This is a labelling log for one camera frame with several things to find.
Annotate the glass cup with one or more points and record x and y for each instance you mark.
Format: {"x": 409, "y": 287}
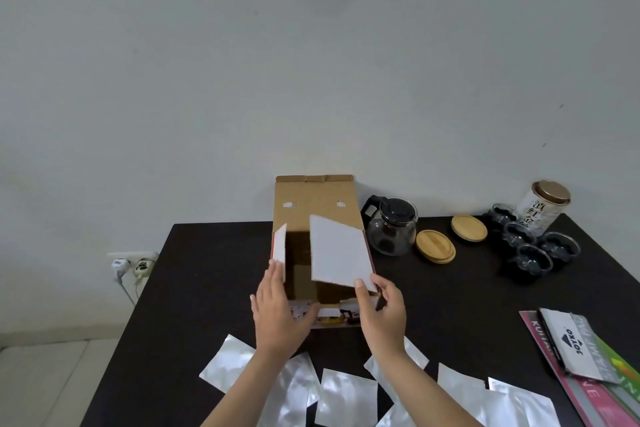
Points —
{"x": 502, "y": 214}
{"x": 560, "y": 246}
{"x": 534, "y": 259}
{"x": 518, "y": 234}

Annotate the person's left forearm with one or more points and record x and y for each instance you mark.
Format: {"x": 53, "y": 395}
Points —
{"x": 245, "y": 396}

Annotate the green packet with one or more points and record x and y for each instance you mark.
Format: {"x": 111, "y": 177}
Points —
{"x": 625, "y": 371}

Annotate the white wall socket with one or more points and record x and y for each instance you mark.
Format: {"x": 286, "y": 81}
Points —
{"x": 132, "y": 255}

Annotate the glass teapot black lid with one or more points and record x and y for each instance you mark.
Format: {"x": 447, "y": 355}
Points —
{"x": 392, "y": 231}

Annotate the pink packet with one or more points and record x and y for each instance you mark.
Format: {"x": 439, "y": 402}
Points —
{"x": 600, "y": 406}

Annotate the red cardboard tea set box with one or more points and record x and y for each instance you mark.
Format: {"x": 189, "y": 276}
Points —
{"x": 315, "y": 201}

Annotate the person's right hand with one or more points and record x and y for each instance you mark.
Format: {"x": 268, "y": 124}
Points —
{"x": 382, "y": 321}

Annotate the person's left hand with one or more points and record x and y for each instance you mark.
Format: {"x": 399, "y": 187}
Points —
{"x": 277, "y": 321}

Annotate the white packet black logo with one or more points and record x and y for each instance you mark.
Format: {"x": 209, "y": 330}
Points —
{"x": 555, "y": 326}

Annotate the white tea tin gold lid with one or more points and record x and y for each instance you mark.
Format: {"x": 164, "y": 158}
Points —
{"x": 550, "y": 191}

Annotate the white power plug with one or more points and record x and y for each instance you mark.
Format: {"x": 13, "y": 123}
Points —
{"x": 120, "y": 269}

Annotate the bamboo coaster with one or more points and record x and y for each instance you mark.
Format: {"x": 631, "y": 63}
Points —
{"x": 434, "y": 244}
{"x": 468, "y": 227}

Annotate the group of silver foil pouches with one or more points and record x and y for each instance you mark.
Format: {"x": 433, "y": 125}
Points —
{"x": 345, "y": 391}

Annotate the dark wooden table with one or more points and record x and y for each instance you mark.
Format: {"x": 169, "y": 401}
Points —
{"x": 200, "y": 291}

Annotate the person's right forearm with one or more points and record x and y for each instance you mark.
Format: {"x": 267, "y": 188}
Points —
{"x": 430, "y": 401}

